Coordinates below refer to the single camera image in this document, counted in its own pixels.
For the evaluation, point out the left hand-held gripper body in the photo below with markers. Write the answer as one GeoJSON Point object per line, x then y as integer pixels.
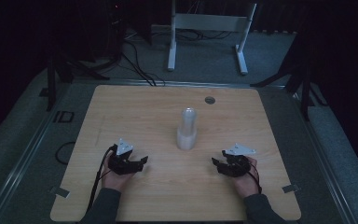
{"type": "Point", "coordinates": [122, 163]}

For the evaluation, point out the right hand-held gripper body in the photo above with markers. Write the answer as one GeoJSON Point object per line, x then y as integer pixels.
{"type": "Point", "coordinates": [236, 165]}

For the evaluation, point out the stack of clear plastic cups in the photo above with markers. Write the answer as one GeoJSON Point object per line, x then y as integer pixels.
{"type": "Point", "coordinates": [186, 137]}

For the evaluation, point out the person's left hand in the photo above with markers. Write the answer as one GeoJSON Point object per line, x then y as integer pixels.
{"type": "Point", "coordinates": [116, 181]}

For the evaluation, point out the person's right hand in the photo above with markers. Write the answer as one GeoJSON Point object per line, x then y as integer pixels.
{"type": "Point", "coordinates": [248, 183]}

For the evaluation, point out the grey round table grommet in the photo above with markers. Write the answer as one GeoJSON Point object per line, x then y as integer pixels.
{"type": "Point", "coordinates": [209, 100]}

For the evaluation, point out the grey tape strip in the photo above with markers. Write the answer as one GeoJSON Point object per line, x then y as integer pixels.
{"type": "Point", "coordinates": [60, 192]}
{"type": "Point", "coordinates": [291, 188]}

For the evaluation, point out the black tripod stand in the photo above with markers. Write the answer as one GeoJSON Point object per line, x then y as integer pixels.
{"type": "Point", "coordinates": [304, 90]}
{"type": "Point", "coordinates": [52, 87]}

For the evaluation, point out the white metal stand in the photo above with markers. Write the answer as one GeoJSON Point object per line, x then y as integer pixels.
{"type": "Point", "coordinates": [209, 22]}

